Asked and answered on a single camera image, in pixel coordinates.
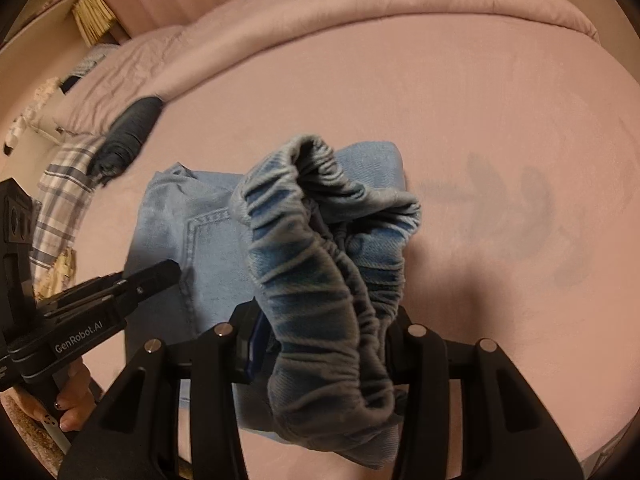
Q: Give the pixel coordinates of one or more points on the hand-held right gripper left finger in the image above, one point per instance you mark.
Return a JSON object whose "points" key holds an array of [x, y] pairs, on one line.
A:
{"points": [[254, 347]]}

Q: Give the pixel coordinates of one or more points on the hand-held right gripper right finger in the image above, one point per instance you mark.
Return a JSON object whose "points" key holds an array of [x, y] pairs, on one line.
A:
{"points": [[417, 360]]}

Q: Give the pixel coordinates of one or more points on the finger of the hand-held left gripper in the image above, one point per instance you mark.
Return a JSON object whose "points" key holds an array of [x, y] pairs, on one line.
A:
{"points": [[150, 280]]}

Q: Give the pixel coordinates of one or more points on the light blue denim pants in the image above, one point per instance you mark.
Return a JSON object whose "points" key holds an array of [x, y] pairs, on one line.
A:
{"points": [[310, 260]]}

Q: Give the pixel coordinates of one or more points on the person's left hand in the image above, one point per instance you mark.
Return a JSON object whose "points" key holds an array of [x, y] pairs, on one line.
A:
{"points": [[75, 400]]}

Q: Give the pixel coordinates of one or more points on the yellow floral cloth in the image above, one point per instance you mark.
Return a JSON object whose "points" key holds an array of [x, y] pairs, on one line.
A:
{"points": [[57, 275]]}

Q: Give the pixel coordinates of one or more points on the plaid cloth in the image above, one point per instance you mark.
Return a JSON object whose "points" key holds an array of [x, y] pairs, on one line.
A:
{"points": [[60, 195]]}

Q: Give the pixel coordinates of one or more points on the dark blue folded garment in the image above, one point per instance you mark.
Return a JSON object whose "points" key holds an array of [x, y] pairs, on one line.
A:
{"points": [[127, 135]]}

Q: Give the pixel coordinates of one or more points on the pink bed sheet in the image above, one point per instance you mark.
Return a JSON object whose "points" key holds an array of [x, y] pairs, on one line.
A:
{"points": [[500, 110]]}

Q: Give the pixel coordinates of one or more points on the straw broom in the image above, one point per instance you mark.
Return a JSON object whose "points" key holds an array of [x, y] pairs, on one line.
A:
{"points": [[94, 15]]}

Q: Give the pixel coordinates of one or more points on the pink duvet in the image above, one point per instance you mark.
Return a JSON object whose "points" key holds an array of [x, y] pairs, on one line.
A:
{"points": [[375, 0]]}

